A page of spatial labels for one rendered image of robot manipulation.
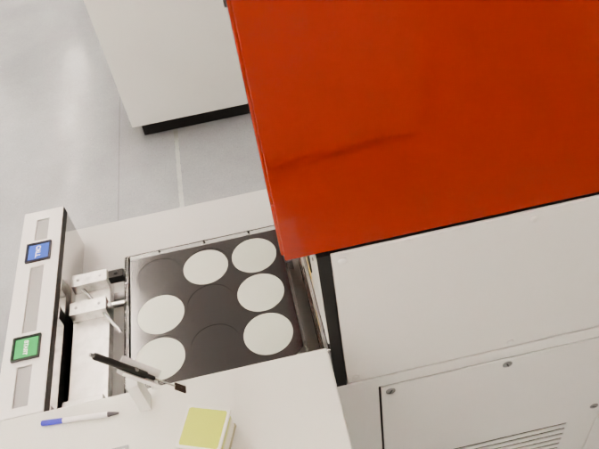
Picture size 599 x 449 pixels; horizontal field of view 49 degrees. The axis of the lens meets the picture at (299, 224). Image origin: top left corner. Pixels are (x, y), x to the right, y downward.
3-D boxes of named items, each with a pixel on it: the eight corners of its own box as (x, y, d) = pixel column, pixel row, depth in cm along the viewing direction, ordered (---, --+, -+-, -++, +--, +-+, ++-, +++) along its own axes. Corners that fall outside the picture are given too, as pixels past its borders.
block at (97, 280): (110, 275, 152) (106, 267, 149) (110, 287, 149) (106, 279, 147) (76, 283, 151) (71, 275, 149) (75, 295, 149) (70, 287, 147)
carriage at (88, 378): (114, 281, 154) (110, 273, 152) (112, 422, 129) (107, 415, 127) (80, 289, 154) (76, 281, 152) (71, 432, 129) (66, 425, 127)
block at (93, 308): (110, 303, 146) (105, 295, 144) (110, 315, 144) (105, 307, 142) (74, 311, 146) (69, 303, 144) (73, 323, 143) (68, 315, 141)
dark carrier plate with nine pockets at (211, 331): (277, 230, 153) (277, 228, 153) (305, 354, 129) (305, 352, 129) (131, 262, 152) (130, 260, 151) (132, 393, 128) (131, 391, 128)
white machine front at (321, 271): (281, 136, 188) (258, 8, 159) (347, 384, 132) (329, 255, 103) (270, 139, 188) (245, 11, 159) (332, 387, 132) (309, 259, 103)
